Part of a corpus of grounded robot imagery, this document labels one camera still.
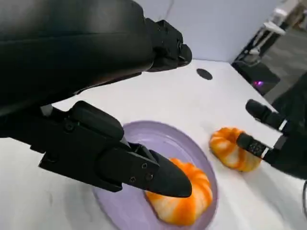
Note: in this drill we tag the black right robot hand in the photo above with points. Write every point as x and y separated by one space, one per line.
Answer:
295 143

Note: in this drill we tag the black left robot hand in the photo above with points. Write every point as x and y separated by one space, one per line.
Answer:
60 48

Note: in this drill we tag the orange white toy bread roll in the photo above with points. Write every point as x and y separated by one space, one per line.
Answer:
194 206
223 146

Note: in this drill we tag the black machine with purple light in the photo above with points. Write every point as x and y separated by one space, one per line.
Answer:
259 74

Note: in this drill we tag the black table grommet hole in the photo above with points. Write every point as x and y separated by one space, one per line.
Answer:
204 73

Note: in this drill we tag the white workshop stand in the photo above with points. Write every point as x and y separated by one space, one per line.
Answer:
273 27

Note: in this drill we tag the lilac plate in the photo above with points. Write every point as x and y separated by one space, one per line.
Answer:
153 134

